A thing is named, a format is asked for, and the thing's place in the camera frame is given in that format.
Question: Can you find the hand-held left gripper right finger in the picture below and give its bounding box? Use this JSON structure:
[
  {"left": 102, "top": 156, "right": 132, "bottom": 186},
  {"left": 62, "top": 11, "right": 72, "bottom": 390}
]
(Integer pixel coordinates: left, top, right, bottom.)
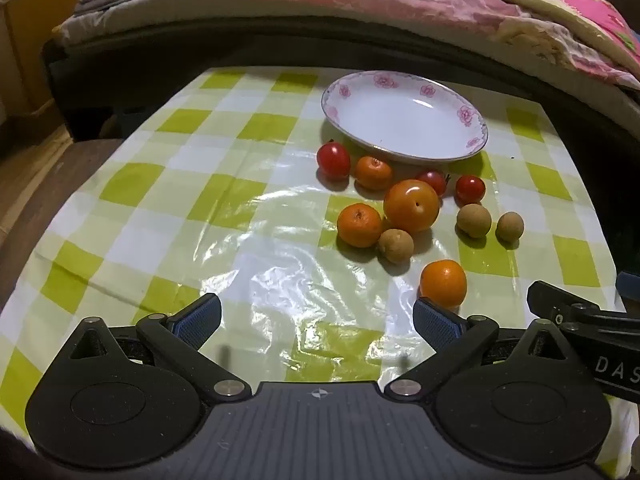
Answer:
[{"left": 382, "top": 296, "right": 581, "bottom": 403}]

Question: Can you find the red cherry tomato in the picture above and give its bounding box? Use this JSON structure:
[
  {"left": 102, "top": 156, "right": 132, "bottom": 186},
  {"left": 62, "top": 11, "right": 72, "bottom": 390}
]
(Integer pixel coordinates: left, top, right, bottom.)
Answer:
[
  {"left": 416, "top": 169, "right": 451, "bottom": 197},
  {"left": 316, "top": 141, "right": 352, "bottom": 180},
  {"left": 455, "top": 175, "right": 487, "bottom": 204}
]

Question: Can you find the dark bed frame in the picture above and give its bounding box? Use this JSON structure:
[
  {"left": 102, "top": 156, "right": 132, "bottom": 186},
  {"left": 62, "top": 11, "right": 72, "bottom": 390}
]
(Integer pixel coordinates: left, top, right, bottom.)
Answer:
[{"left": 42, "top": 15, "right": 640, "bottom": 191}]

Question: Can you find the small orange mandarin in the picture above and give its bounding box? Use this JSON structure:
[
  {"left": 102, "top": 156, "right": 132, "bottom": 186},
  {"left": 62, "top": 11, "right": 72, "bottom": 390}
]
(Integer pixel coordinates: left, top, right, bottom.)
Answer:
[
  {"left": 419, "top": 259, "right": 468, "bottom": 310},
  {"left": 337, "top": 202, "right": 383, "bottom": 249},
  {"left": 355, "top": 155, "right": 393, "bottom": 191}
]

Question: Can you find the green checked plastic tablecloth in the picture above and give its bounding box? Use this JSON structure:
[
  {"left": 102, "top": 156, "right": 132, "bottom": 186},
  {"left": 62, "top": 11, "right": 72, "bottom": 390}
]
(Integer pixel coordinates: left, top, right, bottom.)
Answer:
[{"left": 0, "top": 65, "right": 631, "bottom": 480}]

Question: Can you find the large orange-red plum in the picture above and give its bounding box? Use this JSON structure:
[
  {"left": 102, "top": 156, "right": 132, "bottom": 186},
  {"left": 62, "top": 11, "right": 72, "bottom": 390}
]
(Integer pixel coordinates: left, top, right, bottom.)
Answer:
[{"left": 383, "top": 179, "right": 441, "bottom": 234}]

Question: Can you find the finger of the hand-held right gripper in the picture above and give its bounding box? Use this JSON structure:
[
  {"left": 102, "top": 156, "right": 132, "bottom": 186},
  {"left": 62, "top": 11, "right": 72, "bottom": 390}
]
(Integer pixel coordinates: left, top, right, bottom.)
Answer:
[
  {"left": 617, "top": 271, "right": 640, "bottom": 303},
  {"left": 527, "top": 281, "right": 640, "bottom": 333}
]

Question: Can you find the brown longan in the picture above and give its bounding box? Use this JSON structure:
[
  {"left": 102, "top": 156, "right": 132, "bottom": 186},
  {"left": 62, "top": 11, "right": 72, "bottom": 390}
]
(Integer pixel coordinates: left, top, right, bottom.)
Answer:
[
  {"left": 377, "top": 228, "right": 415, "bottom": 264},
  {"left": 495, "top": 211, "right": 525, "bottom": 243},
  {"left": 456, "top": 203, "right": 493, "bottom": 239}
]

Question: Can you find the grey folded blanket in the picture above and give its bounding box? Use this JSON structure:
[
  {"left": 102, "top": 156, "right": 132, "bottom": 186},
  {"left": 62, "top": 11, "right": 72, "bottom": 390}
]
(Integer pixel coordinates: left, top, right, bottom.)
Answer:
[{"left": 75, "top": 0, "right": 166, "bottom": 16}]

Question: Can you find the wooden cabinet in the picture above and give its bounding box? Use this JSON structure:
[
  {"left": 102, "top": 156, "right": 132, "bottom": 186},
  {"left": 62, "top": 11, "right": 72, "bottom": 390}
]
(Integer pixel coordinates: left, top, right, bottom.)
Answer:
[{"left": 0, "top": 0, "right": 83, "bottom": 116}]

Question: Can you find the white pink-flowered plate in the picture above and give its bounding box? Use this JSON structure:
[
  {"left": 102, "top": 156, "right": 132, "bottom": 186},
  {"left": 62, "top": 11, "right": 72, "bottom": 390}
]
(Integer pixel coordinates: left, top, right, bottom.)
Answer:
[{"left": 320, "top": 70, "right": 489, "bottom": 163}]

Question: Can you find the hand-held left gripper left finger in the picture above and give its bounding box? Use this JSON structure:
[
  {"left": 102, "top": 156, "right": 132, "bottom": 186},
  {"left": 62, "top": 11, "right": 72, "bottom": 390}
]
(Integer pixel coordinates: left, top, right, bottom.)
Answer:
[{"left": 65, "top": 292, "right": 252, "bottom": 403}]

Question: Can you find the white mattress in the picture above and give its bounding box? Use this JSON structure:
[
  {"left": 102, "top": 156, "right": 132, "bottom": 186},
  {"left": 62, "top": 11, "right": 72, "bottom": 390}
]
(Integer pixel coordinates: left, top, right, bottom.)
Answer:
[{"left": 52, "top": 2, "right": 640, "bottom": 126}]

